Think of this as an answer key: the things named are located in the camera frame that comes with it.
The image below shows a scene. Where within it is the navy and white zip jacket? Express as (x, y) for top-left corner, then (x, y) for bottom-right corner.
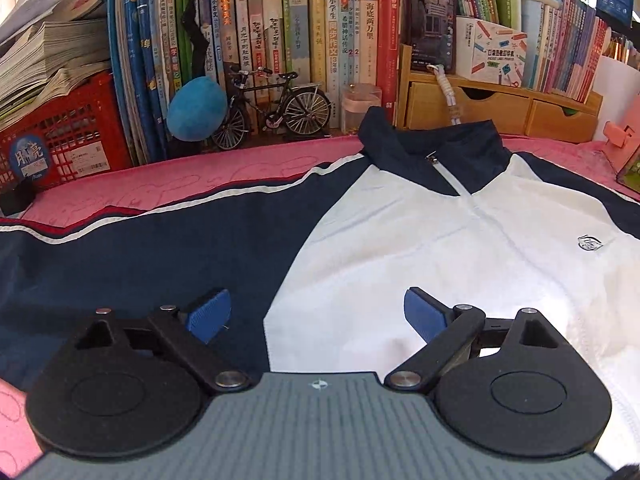
(0, 106), (640, 472)

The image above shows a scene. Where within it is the wooden drawer organizer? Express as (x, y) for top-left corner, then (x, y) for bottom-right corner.
(395, 44), (604, 144)

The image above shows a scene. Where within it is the pink rabbit-print mat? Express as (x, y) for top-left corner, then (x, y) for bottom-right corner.
(0, 136), (640, 478)

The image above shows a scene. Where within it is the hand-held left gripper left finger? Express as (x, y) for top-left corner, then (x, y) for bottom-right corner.
(72, 287), (251, 394)

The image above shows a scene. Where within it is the stack of paper booklets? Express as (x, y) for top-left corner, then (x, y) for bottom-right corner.
(0, 0), (114, 129)

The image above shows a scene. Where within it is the blue egg-shaped plush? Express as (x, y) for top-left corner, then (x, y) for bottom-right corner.
(166, 76), (229, 142)

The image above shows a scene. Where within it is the red plastic crate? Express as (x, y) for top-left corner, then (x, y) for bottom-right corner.
(0, 71), (134, 194)

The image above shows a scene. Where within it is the white pencil-print carton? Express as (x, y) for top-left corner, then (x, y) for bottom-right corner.
(455, 16), (529, 89)

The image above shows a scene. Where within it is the smartphone in dark case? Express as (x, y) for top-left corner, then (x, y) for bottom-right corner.
(404, 0), (459, 74)

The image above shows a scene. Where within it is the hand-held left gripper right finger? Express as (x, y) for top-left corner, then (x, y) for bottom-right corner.
(384, 286), (571, 393)

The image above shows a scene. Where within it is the small black box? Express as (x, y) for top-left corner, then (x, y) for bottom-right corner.
(0, 180), (37, 217)

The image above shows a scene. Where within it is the row of slim pastel books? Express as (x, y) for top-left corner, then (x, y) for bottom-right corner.
(520, 0), (612, 104)

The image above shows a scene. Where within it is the black strap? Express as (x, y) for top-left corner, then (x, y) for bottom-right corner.
(181, 0), (209, 57)

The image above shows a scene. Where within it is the pink miniature house kit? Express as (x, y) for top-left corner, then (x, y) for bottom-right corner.
(601, 120), (640, 196)

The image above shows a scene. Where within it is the white braided phone lanyard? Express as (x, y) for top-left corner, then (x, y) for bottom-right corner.
(427, 64), (464, 127)

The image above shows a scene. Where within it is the clear jar with pink lid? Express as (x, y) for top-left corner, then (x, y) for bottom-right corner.
(341, 85), (384, 136)

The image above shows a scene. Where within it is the black model bicycle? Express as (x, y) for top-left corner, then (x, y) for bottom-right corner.
(210, 65), (332, 151)

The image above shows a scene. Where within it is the row of thin glossy books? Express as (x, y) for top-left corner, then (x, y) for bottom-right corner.
(602, 30), (640, 72)

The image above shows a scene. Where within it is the row of tall children's books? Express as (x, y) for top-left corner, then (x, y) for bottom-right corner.
(107, 0), (402, 166)

